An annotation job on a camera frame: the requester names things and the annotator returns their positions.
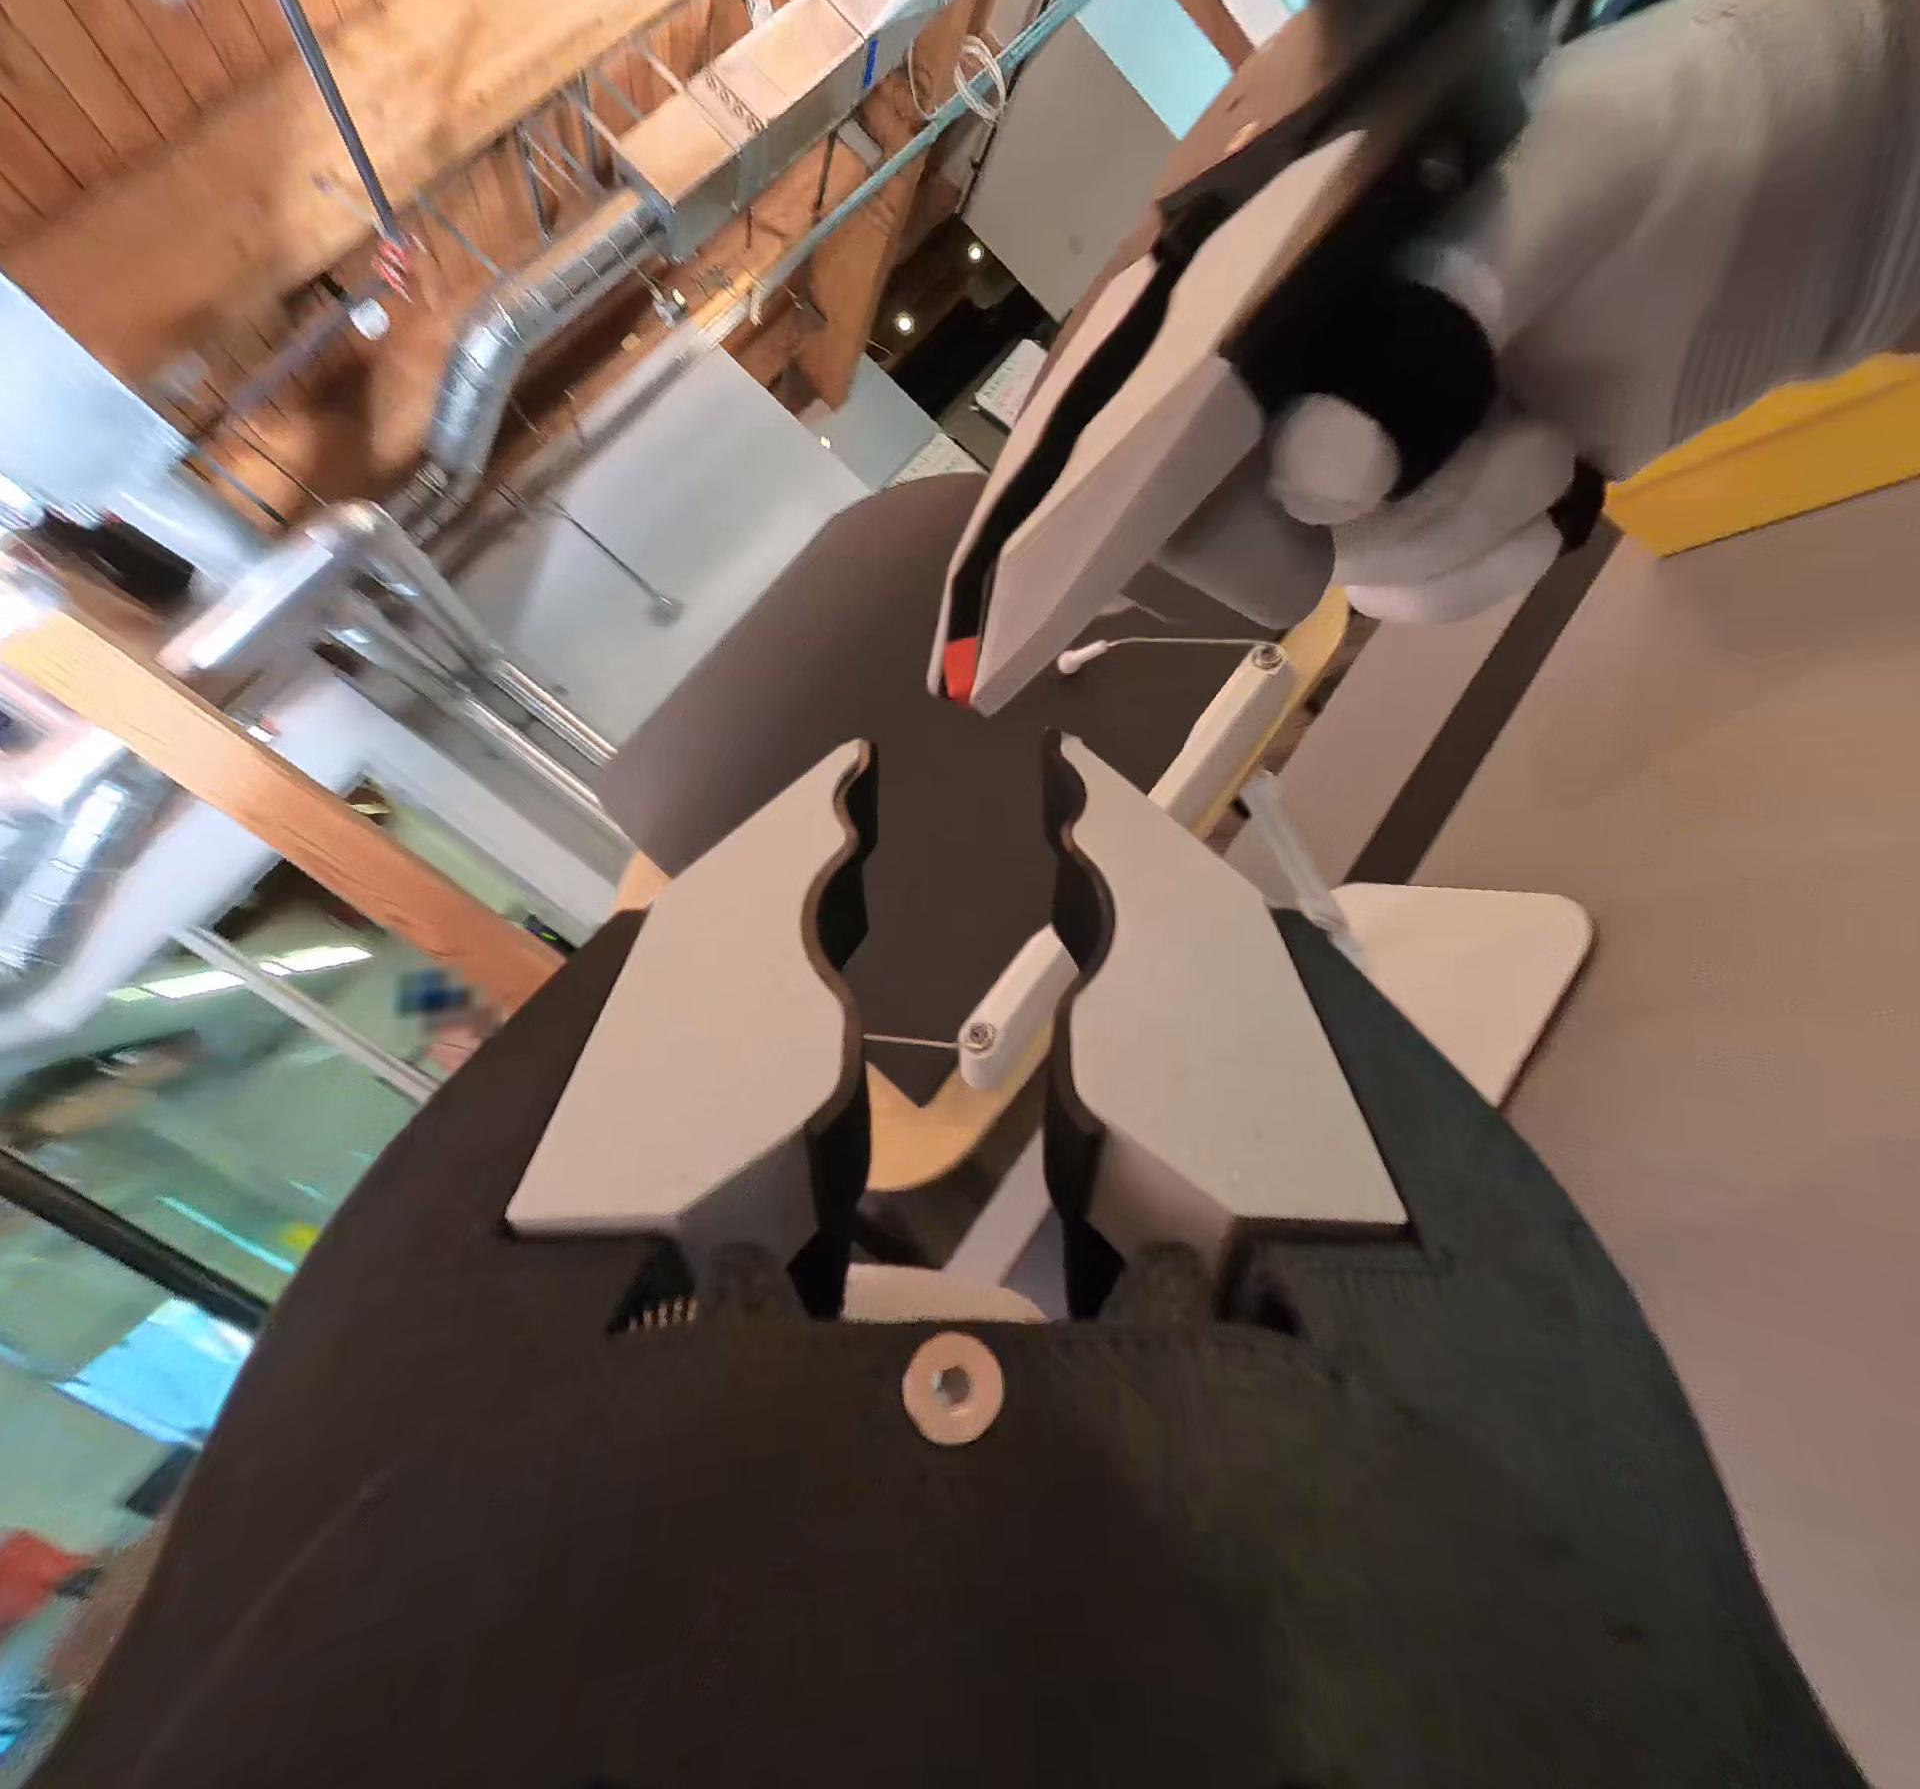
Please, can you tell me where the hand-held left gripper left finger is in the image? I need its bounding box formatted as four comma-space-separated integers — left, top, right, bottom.
503, 735, 878, 1242

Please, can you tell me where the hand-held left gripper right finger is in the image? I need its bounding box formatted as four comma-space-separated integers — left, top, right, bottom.
1043, 730, 1415, 1318

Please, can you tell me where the clear stand strut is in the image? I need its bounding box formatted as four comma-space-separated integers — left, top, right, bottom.
1233, 778, 1371, 968

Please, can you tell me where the sprinkler pipe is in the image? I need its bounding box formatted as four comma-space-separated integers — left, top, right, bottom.
221, 0, 416, 296

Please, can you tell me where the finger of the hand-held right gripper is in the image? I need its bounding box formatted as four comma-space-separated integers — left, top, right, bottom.
963, 130, 1371, 717
929, 207, 1201, 691

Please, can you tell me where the dark-faced wooden stand board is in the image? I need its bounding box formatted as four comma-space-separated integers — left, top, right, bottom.
612, 473, 1357, 1193

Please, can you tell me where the yellow plastic bin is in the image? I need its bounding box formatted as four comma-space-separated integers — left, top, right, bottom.
1604, 351, 1920, 565

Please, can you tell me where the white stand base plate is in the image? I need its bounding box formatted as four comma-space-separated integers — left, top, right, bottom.
1319, 882, 1597, 1114

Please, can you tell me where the spiral silver air duct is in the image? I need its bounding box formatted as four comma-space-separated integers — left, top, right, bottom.
426, 0, 1043, 518

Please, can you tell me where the person's right hand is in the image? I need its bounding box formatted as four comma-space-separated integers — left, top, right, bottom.
1264, 0, 1920, 630

